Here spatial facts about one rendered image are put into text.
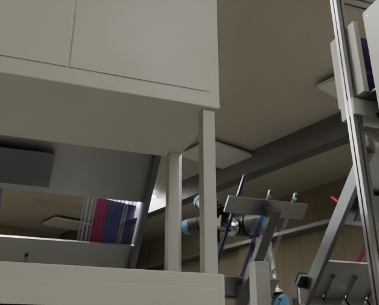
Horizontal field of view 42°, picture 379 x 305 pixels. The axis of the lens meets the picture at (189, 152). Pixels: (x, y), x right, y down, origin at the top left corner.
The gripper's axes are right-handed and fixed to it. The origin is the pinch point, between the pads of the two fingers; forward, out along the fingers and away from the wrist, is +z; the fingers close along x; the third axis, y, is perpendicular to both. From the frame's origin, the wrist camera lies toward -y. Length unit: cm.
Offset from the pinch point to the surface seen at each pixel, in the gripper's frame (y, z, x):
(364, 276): -13, 8, 64
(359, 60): 75, 9, 37
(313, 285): -16.7, 10.4, 37.9
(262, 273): -10.4, 15.6, 10.7
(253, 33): 106, -235, 98
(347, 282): -16, 7, 57
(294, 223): -145, -523, 361
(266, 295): -17.3, 20.1, 11.5
